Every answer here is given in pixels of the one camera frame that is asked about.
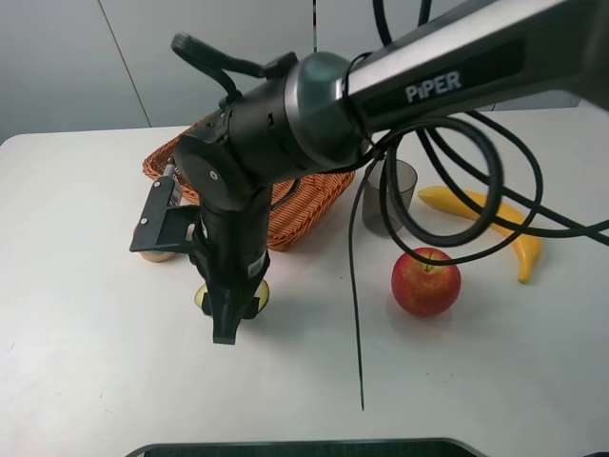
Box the grey translucent plastic cup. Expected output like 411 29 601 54
362 160 418 237

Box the red apple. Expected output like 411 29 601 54
391 253 462 318

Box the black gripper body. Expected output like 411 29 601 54
191 187 272 303

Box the black looped cable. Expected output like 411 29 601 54
370 0 609 266

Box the red-orange peach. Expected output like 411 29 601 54
139 250 175 263

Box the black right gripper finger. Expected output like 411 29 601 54
243 297 260 320

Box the orange wicker basket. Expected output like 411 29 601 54
143 133 355 251

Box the yellow banana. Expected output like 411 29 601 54
418 186 542 284

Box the halved avocado with pit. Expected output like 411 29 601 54
194 280 270 312

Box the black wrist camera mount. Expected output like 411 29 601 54
129 161 199 258

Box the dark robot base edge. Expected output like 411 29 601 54
128 439 481 456

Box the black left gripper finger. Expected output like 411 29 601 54
201 285 249 344

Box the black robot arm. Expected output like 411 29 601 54
171 1 608 345

